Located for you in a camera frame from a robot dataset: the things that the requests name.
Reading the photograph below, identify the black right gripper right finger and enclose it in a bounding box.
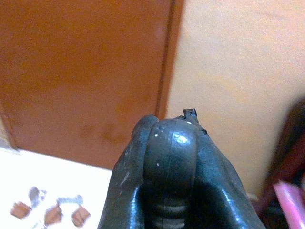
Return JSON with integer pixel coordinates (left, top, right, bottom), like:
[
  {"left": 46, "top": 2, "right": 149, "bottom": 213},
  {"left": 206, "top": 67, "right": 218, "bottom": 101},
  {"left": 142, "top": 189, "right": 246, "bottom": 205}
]
[{"left": 183, "top": 108, "right": 266, "bottom": 229}]

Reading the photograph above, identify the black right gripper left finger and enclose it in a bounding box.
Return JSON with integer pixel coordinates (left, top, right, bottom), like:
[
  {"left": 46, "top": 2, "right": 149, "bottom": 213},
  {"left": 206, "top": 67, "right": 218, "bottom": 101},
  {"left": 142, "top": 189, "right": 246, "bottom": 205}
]
[{"left": 97, "top": 114, "right": 160, "bottom": 229}]

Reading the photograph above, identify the black round-ended broom handle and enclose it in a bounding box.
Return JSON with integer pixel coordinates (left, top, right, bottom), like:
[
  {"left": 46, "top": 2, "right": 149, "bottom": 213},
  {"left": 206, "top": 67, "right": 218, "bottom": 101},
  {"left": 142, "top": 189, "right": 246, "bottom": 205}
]
[{"left": 142, "top": 119, "right": 200, "bottom": 229}]

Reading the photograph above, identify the dark brown broom head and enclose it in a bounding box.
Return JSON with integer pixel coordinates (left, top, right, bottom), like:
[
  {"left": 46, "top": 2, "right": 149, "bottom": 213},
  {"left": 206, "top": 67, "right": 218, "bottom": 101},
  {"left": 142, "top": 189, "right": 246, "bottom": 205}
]
[{"left": 259, "top": 97, "right": 305, "bottom": 229}]

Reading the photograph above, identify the brown wooden door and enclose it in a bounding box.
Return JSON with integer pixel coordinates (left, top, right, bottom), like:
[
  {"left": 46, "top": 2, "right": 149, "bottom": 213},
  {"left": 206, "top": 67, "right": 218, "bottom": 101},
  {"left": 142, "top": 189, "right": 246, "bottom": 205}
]
[{"left": 0, "top": 0, "right": 186, "bottom": 169}]

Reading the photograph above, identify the pink plastic handle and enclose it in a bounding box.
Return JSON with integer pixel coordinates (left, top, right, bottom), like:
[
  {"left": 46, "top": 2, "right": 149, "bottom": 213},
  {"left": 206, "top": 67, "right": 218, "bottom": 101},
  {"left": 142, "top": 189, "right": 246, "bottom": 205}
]
[{"left": 273, "top": 180, "right": 305, "bottom": 229}]

